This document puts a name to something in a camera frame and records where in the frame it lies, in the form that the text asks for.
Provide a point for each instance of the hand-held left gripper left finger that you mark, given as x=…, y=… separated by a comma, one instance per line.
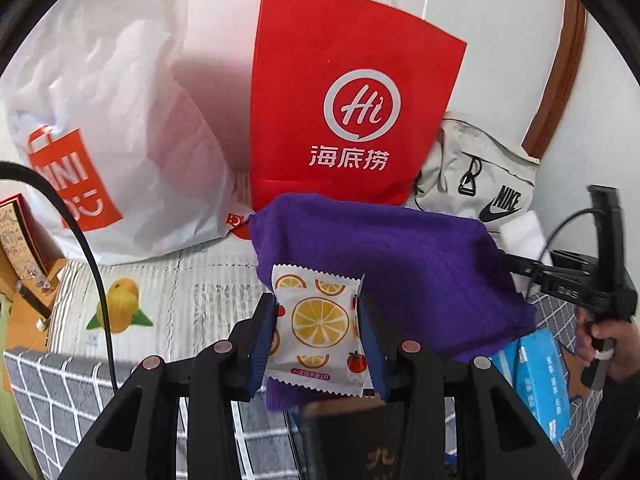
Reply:
x=262, y=355

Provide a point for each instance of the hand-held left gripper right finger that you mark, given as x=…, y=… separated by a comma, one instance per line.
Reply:
x=373, y=355

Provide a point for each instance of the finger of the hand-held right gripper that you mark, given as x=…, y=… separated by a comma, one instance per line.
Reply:
x=530, y=267

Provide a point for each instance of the orange slice print packet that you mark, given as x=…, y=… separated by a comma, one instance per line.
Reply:
x=315, y=320

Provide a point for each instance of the purple knit cloth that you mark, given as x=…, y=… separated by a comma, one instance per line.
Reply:
x=400, y=260

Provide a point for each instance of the person's right hand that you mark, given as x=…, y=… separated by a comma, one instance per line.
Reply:
x=620, y=345

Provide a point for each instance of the white sponge block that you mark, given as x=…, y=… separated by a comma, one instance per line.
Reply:
x=522, y=232

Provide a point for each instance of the dark rectangular box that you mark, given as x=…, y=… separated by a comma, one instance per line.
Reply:
x=370, y=440

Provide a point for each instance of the fruit print bed sheet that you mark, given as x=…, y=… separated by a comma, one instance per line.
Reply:
x=175, y=295

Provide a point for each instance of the blue tissue pack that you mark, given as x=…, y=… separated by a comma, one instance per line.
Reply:
x=540, y=385

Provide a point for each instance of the grey fabric bag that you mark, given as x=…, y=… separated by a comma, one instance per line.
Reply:
x=450, y=180

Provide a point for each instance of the person's dark pants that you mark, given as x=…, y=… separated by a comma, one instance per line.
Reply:
x=607, y=430

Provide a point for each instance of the brown wooden headboard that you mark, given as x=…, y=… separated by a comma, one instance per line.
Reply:
x=565, y=75

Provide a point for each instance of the grey checked star blanket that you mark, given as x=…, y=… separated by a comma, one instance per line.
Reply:
x=50, y=390

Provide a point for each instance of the wooden furniture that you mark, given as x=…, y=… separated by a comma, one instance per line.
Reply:
x=25, y=315

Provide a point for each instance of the yellow green cloth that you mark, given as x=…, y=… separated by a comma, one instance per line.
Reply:
x=12, y=410

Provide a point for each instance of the patterned brown box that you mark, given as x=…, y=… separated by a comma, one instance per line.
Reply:
x=20, y=240

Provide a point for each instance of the red paper bag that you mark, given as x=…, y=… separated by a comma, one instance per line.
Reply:
x=325, y=50

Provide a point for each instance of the white plastic shopping bag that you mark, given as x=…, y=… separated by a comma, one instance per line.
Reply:
x=125, y=85

